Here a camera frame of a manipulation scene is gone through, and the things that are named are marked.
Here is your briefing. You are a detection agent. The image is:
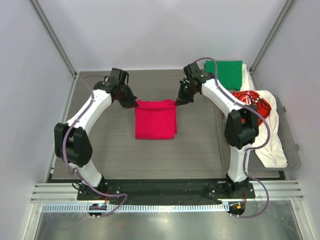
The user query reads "pink t shirt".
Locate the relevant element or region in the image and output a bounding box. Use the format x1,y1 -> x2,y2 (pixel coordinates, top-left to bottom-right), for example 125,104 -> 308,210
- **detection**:
134,99 -> 178,140

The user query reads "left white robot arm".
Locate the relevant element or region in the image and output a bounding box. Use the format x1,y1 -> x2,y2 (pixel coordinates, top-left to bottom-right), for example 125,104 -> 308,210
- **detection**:
54,68 -> 138,200

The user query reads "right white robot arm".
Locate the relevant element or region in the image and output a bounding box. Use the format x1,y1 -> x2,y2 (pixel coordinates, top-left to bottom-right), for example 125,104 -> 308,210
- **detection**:
175,62 -> 259,198

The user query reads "folded green t shirt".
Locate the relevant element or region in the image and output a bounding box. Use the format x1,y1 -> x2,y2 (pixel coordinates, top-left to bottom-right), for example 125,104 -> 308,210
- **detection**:
216,60 -> 243,91

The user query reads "folded white t shirt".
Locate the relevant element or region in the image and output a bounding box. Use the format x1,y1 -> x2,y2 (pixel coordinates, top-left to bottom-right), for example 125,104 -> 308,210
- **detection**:
240,63 -> 255,92

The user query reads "white red print t shirt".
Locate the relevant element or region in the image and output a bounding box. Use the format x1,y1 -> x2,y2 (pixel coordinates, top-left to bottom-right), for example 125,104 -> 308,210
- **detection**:
231,88 -> 288,168

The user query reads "clear plastic bin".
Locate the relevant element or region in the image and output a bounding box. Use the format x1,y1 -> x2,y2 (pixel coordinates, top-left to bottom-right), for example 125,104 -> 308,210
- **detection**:
233,90 -> 301,171

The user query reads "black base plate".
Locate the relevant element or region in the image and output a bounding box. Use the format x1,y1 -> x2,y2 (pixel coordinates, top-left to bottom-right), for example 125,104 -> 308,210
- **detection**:
74,177 -> 256,203

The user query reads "right aluminium frame post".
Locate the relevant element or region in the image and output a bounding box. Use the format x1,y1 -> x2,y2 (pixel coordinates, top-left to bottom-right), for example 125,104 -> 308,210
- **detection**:
249,0 -> 296,75

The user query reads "aluminium frame post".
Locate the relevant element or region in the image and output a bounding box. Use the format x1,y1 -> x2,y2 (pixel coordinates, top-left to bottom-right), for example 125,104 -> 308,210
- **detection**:
28,0 -> 77,79
249,0 -> 296,75

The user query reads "left aluminium frame post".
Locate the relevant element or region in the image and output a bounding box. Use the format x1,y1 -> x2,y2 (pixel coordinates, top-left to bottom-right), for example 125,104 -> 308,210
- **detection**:
28,0 -> 77,79

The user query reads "white slotted cable duct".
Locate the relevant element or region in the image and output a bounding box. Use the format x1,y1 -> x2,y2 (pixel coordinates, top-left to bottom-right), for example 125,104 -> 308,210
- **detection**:
42,202 -> 229,214

